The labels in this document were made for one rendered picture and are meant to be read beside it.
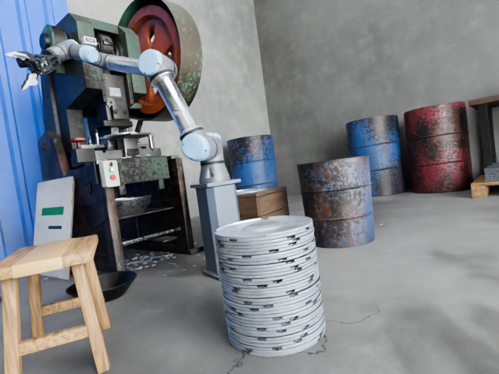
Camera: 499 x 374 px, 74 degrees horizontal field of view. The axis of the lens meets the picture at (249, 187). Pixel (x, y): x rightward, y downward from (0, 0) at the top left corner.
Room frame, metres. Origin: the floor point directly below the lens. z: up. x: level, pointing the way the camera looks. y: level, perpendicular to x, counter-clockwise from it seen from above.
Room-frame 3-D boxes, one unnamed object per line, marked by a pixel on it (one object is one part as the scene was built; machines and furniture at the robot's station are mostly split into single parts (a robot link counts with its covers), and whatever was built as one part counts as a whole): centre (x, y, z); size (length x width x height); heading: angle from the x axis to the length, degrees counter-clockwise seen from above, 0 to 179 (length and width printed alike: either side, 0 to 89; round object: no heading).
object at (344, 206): (1.96, -0.50, 0.24); 0.42 x 0.42 x 0.48
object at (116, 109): (2.09, 0.77, 1.04); 0.17 x 0.15 x 0.30; 50
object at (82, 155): (1.73, 0.83, 0.62); 0.10 x 0.06 x 0.20; 140
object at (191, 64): (2.44, 0.67, 1.33); 1.03 x 0.28 x 0.82; 50
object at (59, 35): (1.94, 0.98, 1.31); 0.22 x 0.12 x 0.22; 50
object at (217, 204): (1.62, 0.16, 0.23); 0.19 x 0.19 x 0.45; 34
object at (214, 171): (1.62, 0.16, 0.50); 0.15 x 0.15 x 0.10
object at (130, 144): (2.01, 0.67, 0.72); 0.25 x 0.14 x 0.14; 50
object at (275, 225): (0.98, -0.03, 0.32); 0.29 x 0.29 x 0.01
